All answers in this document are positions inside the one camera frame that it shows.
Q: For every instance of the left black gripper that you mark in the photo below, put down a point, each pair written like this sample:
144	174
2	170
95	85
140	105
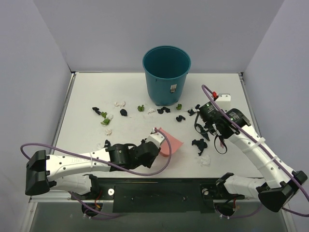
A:
154	150

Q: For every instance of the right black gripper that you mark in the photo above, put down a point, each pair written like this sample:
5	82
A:
213	129

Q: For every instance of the large black paper scrap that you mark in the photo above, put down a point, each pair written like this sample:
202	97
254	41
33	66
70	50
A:
201	144

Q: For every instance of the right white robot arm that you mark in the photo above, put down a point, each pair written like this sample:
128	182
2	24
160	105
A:
279	182

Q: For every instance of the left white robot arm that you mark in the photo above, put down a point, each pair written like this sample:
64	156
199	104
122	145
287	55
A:
72	172

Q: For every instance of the cream paper scrap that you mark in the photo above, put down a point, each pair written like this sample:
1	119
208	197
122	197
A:
108	132
120	104

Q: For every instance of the green paper scrap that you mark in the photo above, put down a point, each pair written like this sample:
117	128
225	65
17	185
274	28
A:
106	120
179	106
140	108

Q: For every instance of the black round paper scrap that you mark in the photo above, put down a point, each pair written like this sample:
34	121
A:
123	112

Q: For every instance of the black paper scrap near bucket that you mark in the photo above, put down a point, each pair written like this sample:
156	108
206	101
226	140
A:
163	110

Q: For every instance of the black paper scrap left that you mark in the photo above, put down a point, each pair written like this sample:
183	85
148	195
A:
96	110

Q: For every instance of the teal plastic bucket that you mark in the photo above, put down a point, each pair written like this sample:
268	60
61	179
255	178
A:
166	69

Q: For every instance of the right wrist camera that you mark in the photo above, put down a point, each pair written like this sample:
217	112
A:
222	100

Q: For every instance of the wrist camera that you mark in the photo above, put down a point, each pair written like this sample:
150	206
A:
222	100
156	137

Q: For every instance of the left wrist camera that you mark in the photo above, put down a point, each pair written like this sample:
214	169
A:
156	137

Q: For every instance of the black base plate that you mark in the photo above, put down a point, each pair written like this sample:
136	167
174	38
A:
159	195

